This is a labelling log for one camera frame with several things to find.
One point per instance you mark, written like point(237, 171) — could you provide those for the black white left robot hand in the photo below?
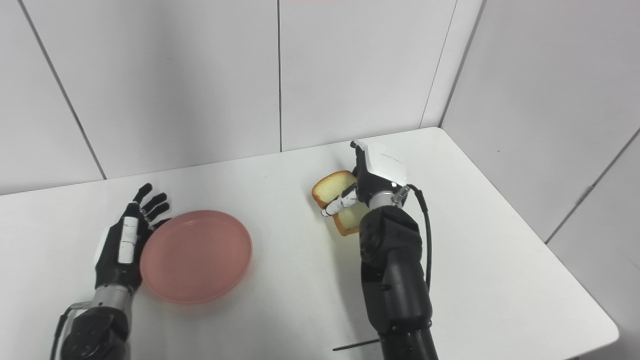
point(110, 262)

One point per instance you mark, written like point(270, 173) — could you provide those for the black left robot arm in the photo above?
point(95, 335)

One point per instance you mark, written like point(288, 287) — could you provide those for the pink round plate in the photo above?
point(196, 256)

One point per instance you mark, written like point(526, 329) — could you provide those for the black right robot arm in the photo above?
point(395, 280)

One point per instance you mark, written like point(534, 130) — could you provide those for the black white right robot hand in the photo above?
point(382, 167)

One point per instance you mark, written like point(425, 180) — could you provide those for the slice of white bread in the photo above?
point(331, 187)

